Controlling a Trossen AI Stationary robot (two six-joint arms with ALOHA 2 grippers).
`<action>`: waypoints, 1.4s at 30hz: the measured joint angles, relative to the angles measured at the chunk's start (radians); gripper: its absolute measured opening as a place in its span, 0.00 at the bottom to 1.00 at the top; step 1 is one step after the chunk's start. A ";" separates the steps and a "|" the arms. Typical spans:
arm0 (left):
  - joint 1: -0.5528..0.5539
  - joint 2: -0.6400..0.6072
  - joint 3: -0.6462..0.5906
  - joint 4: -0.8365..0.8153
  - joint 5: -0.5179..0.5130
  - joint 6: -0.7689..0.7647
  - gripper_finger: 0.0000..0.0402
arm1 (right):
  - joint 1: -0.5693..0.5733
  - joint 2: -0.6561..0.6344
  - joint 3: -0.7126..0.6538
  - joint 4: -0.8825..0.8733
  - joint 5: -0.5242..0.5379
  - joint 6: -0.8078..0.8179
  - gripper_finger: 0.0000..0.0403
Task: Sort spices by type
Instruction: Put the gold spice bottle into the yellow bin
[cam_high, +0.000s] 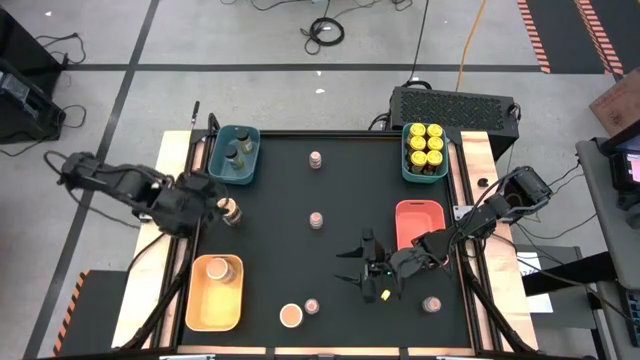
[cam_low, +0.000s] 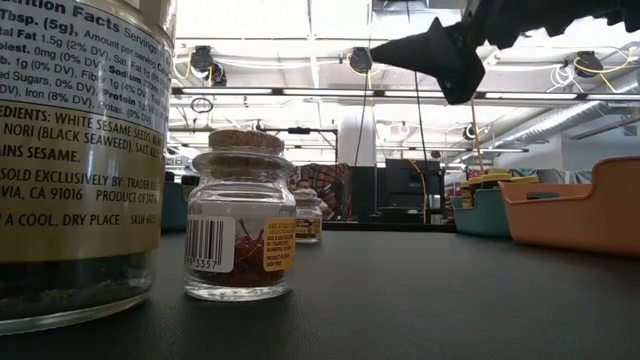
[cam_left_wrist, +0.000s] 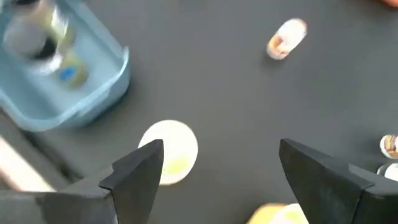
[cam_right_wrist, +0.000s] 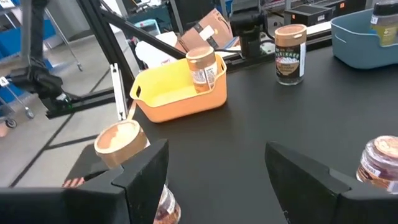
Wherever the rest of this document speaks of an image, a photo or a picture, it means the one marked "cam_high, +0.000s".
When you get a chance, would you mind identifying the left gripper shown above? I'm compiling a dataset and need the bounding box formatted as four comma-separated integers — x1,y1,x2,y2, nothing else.
172,172,237,229

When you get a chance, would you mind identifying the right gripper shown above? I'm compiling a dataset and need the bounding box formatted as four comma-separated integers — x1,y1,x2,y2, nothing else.
334,228,430,304

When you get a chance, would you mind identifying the large tan-lid jar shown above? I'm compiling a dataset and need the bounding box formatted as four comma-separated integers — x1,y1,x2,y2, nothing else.
278,302,305,330
205,257,237,285
219,197,244,227

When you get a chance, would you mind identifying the blue plastic bin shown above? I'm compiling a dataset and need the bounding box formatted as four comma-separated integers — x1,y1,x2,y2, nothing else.
208,124,262,186

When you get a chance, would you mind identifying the coral plastic bin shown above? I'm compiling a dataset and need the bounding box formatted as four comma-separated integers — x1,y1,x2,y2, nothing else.
394,199,447,254

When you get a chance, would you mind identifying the black table mat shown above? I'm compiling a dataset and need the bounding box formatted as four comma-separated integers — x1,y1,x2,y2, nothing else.
180,133,474,350

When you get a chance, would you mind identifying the yellow-orange plastic bin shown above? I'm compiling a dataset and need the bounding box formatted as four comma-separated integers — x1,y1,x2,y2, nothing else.
184,253,245,333

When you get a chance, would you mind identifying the teal plastic bin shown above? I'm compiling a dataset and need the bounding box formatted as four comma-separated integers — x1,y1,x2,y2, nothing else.
401,122,450,185

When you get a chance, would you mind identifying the black floor mat striped edge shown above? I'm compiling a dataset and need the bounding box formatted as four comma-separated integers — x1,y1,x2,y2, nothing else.
516,0,609,75
574,0,640,76
52,268,130,357

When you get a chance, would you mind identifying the white paper sheet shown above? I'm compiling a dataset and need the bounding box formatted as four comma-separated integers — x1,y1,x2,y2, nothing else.
516,251,555,315

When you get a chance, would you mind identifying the black perforated computer case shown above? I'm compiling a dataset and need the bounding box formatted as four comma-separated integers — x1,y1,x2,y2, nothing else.
388,85,521,162

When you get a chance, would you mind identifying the black desk leg bar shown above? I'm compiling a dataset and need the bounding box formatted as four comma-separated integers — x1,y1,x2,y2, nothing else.
522,251,619,297

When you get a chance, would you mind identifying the black equipment cart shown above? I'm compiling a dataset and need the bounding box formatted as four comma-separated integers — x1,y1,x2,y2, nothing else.
0,7,67,146

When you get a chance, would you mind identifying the grey desk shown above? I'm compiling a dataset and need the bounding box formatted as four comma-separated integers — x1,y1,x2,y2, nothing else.
574,135,640,360

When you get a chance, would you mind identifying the black keyboard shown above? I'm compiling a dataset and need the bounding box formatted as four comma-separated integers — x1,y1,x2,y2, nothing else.
619,287,640,349

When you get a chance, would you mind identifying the black monitor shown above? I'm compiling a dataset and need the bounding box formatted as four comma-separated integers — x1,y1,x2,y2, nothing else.
598,119,640,191

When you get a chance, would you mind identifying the brown cardboard box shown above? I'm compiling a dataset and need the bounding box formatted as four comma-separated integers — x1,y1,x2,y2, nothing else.
588,68,640,137

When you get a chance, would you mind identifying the black diagonal frame strut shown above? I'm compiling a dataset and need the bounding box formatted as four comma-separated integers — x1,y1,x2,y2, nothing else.
119,239,196,351
457,239,526,354

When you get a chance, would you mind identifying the black aluminium table frame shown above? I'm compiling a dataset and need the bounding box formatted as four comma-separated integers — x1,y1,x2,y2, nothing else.
159,127,494,357

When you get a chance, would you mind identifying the coiled black cable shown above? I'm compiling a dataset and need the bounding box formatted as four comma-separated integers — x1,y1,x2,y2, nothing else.
299,16,346,56

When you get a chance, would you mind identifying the long black floor cable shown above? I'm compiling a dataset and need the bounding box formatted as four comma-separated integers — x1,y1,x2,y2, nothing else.
407,0,431,86

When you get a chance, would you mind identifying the orange extension cable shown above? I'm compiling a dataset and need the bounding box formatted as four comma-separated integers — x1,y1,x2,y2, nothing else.
454,0,489,94

